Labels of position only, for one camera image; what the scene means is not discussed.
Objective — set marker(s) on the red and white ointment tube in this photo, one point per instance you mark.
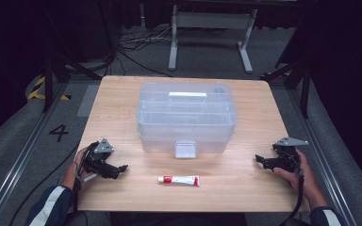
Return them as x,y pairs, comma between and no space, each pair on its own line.
182,180

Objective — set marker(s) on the aluminium floor rail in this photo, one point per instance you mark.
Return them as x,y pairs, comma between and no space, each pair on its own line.
320,150
22,160

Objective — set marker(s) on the black tripod stand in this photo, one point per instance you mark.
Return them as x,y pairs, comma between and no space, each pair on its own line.
304,91
48,81

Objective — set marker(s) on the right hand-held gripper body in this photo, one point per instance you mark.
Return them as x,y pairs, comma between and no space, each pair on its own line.
287,160

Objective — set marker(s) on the yellow and black floor tape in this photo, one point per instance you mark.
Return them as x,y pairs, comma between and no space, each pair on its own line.
34,92

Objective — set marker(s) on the person's dark clothing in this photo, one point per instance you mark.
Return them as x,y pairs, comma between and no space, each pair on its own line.
176,219

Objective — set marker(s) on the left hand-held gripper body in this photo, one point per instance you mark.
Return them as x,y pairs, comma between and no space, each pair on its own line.
99,157

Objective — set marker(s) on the grey metal desk frame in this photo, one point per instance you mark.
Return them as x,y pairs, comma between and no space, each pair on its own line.
213,20

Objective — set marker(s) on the clear plastic storage box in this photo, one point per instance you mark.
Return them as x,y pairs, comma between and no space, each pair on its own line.
185,119

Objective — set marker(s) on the person's right hand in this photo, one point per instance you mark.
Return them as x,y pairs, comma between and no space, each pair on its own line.
304,182

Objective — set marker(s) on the person's left hand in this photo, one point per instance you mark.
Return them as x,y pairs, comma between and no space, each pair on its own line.
74,175

